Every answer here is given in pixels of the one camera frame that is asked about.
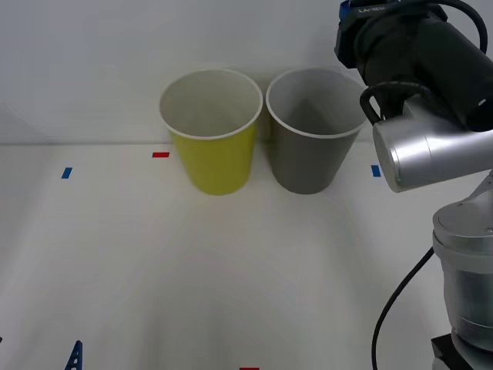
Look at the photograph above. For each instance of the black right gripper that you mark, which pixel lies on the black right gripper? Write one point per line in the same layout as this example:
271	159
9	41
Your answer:
344	42

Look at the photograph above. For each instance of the silver and black right arm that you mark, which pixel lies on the silver and black right arm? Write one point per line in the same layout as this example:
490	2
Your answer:
423	146

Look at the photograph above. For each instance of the grey plastic waste bin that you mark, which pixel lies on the grey plastic waste bin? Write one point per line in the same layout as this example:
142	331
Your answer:
308	162

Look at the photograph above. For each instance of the yellow-green plastic waste bin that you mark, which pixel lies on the yellow-green plastic waste bin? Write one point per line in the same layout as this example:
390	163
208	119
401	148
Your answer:
215	165

